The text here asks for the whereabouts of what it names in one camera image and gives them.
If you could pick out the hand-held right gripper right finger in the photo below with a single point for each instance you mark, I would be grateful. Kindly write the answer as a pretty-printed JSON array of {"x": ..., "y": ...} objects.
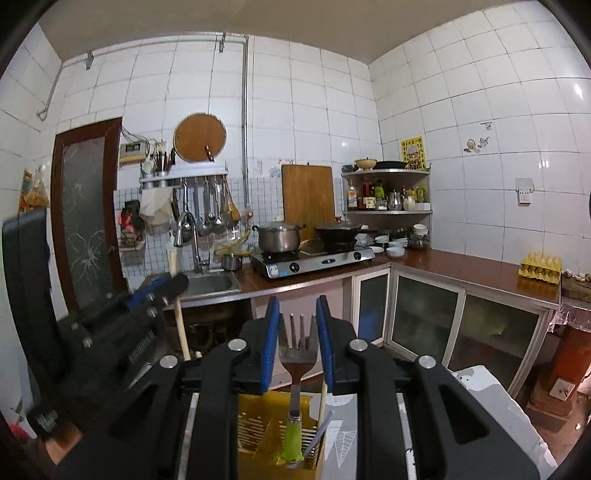
[{"x": 323, "y": 344}]

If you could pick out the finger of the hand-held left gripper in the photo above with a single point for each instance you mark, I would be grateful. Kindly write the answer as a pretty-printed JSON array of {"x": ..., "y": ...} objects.
[
  {"x": 143, "y": 295},
  {"x": 168, "y": 290}
]

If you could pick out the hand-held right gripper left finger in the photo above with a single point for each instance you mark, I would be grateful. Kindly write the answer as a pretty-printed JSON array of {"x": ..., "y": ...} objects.
[{"x": 270, "y": 344}]

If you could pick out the wooden chopstick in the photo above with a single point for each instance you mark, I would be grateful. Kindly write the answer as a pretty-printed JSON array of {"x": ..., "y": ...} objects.
[
  {"x": 322, "y": 406},
  {"x": 182, "y": 332}
]

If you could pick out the yellow slotted utensil holder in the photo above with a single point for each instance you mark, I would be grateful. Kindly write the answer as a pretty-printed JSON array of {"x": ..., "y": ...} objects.
[{"x": 258, "y": 429}]

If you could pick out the slim grey metal utensil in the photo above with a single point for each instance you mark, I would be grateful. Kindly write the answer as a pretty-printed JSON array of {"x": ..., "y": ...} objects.
[{"x": 318, "y": 434}]

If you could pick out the person's left forearm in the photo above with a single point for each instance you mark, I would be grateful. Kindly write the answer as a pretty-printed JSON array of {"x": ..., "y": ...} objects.
[{"x": 62, "y": 445}]

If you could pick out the steel sink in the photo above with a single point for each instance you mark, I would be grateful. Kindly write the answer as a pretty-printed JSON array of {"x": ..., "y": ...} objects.
[{"x": 210, "y": 284}]

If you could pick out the metal faucet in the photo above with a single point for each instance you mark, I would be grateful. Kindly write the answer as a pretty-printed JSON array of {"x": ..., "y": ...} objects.
[{"x": 196, "y": 244}]

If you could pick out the small steel saucepan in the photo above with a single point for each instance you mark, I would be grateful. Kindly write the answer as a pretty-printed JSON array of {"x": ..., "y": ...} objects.
[{"x": 232, "y": 262}]

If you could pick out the red hanging items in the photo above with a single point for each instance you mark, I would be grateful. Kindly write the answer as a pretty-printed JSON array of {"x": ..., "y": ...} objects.
[{"x": 131, "y": 221}]

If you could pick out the steel gas stove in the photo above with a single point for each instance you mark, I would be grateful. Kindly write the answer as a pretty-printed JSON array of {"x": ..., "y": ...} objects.
[{"x": 314, "y": 263}]

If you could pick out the white hanging cloth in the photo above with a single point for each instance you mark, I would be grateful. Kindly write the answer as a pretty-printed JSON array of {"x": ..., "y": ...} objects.
[{"x": 156, "y": 207}]

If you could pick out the row of hanging kitchen tools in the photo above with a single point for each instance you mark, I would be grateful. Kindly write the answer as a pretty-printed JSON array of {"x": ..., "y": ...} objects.
[{"x": 212, "y": 207}]

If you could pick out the brown door with frosted glass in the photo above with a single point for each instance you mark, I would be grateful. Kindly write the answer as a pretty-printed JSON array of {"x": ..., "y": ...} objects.
[{"x": 87, "y": 207}]

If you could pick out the steel cooking pot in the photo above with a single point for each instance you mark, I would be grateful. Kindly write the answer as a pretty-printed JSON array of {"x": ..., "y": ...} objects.
[{"x": 278, "y": 237}]

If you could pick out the black wok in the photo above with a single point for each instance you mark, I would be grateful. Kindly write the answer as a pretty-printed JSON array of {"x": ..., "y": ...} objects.
[{"x": 338, "y": 230}]

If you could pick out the group of white bowls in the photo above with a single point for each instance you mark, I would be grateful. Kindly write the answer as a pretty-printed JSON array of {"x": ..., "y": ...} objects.
[{"x": 392, "y": 244}]

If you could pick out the glass jar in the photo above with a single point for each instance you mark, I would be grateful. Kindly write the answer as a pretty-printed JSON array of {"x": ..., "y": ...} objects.
[{"x": 419, "y": 240}]

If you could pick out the yellowish electrical box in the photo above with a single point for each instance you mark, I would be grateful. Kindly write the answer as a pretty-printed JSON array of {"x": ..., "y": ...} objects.
[{"x": 133, "y": 152}]

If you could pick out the metal corner shelf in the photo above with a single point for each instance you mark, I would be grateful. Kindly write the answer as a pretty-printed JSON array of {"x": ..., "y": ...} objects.
[{"x": 388, "y": 211}]

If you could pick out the rectangular wooden cutting board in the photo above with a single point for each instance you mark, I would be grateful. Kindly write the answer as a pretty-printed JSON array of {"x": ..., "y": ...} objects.
[{"x": 308, "y": 194}]

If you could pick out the round wooden board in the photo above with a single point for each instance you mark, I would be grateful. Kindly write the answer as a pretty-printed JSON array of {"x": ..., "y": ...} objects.
[{"x": 199, "y": 137}]

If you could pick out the row of condiment bottles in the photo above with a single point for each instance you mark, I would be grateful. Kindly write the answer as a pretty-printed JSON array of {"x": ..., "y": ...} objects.
[{"x": 383, "y": 198}]

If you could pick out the brown kitchen counter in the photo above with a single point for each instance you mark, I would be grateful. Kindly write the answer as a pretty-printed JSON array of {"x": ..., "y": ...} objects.
[{"x": 461, "y": 267}]

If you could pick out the beige bowl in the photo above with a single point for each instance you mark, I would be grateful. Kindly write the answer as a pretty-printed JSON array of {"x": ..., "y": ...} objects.
[{"x": 365, "y": 164}]

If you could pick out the black shallow pan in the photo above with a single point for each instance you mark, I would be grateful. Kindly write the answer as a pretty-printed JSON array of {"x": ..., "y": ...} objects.
[{"x": 391, "y": 165}]

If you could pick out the grey printed tablecloth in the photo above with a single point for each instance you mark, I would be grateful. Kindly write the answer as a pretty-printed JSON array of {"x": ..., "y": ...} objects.
[{"x": 508, "y": 415}]

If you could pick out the yellow egg tray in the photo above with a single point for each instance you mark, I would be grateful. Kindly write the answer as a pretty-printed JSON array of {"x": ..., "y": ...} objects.
[{"x": 540, "y": 267}]

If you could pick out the reddish brown box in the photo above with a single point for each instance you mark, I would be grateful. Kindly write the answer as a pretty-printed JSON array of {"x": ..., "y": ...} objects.
[{"x": 565, "y": 369}]

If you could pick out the lace covered side table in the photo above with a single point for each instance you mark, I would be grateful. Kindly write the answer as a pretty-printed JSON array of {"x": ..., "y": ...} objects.
[{"x": 575, "y": 300}]

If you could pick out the metal wall rack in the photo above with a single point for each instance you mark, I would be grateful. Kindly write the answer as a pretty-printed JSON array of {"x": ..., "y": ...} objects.
[{"x": 184, "y": 177}]

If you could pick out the white wall pipe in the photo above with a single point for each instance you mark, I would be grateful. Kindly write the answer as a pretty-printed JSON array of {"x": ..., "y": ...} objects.
[{"x": 245, "y": 115}]

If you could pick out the yellow wall poster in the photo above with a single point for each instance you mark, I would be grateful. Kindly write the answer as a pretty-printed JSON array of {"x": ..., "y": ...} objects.
[{"x": 412, "y": 152}]

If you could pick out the wall sticker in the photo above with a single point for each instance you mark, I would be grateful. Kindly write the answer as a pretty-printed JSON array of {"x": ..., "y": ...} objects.
[{"x": 475, "y": 143}]

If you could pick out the white wall socket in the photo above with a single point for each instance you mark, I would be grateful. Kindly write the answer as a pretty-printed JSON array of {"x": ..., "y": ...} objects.
[{"x": 524, "y": 191}]

